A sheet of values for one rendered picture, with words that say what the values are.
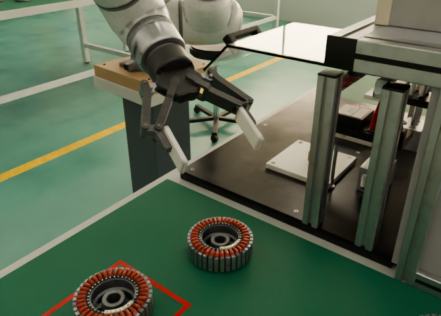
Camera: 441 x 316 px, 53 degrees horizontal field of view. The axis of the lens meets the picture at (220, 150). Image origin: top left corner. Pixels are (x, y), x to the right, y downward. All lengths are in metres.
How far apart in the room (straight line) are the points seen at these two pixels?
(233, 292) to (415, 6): 0.51
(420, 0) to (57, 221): 1.87
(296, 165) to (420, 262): 0.35
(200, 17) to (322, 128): 0.87
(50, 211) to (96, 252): 1.52
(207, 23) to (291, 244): 0.92
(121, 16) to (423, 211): 0.56
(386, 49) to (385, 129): 0.12
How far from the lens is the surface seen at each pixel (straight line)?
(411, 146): 1.14
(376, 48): 0.64
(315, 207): 0.80
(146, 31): 0.76
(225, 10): 1.52
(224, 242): 0.78
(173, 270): 0.75
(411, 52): 0.63
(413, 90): 1.11
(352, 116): 0.90
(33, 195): 2.48
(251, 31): 0.94
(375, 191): 0.74
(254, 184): 0.92
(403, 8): 0.74
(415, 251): 0.74
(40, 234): 2.18
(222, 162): 1.00
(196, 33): 1.55
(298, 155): 1.02
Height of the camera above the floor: 1.26
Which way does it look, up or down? 28 degrees down
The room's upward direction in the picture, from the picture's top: straight up
